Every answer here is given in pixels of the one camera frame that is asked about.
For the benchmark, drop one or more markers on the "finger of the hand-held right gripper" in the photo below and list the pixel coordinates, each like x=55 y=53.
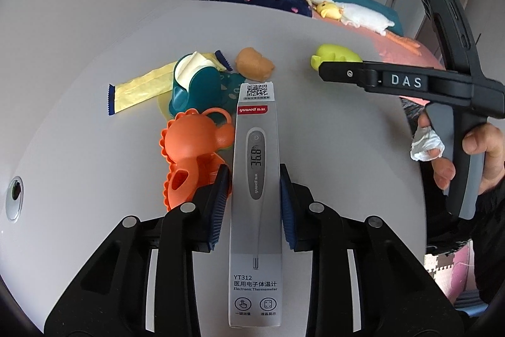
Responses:
x=343 y=73

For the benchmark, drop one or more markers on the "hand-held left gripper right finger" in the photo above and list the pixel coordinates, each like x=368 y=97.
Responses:
x=287 y=210

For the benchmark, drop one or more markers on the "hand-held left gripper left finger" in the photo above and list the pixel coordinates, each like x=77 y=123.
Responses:
x=221 y=202

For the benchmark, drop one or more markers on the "white thermometer box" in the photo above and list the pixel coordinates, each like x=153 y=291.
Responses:
x=256 y=123

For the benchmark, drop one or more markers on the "person's right forearm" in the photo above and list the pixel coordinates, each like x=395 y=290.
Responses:
x=491 y=238

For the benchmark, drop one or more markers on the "person's right hand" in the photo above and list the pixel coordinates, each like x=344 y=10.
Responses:
x=489 y=151

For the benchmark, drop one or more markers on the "yellow-green plastic toy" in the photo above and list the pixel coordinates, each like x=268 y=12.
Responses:
x=335 y=53

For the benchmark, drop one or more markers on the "pink bed cover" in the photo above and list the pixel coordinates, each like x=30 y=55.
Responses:
x=394 y=49

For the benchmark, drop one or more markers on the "white goose plush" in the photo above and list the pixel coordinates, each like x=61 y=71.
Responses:
x=363 y=19

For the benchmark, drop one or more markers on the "orange plastic toy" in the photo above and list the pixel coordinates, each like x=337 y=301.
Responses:
x=189 y=147

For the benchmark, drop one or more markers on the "yellow duck plush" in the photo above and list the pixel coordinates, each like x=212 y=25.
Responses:
x=329 y=10

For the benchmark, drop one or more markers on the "white finger bandage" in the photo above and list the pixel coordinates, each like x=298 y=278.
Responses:
x=426 y=143

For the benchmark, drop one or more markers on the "brown plastic toy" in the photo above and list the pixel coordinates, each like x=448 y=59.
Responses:
x=254 y=63

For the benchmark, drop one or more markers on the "teal spotted disc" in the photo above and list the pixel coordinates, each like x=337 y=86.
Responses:
x=231 y=86

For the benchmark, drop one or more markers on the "cream paper roll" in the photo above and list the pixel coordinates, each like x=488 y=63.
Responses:
x=189 y=68

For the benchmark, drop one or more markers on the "yellow snack wrapper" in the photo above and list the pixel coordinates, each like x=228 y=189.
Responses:
x=138 y=88

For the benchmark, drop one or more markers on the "foam puzzle floor mat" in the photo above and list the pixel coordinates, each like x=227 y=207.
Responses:
x=453 y=270

